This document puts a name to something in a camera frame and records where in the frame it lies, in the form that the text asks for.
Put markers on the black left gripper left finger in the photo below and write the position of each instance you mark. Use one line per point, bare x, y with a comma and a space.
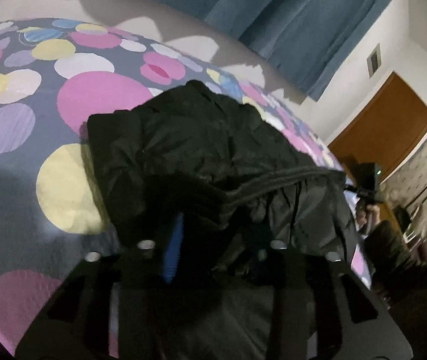
75, 321

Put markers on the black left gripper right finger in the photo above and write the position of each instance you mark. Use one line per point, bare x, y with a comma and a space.
315, 307

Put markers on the black puffer jacket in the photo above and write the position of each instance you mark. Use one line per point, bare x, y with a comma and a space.
200, 171

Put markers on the person's right hand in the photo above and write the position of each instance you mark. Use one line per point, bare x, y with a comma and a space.
367, 217

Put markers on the brown wooden door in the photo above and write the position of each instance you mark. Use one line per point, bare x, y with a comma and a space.
386, 130

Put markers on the dark wooden chair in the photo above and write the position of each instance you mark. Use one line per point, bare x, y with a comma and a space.
415, 242

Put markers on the colourful polka dot bedspread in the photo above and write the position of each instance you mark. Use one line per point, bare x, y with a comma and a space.
53, 74

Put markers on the blue curtain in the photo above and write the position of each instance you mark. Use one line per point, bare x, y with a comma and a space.
305, 40

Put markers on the grey wall vent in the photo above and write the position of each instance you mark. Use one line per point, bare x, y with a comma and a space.
374, 61

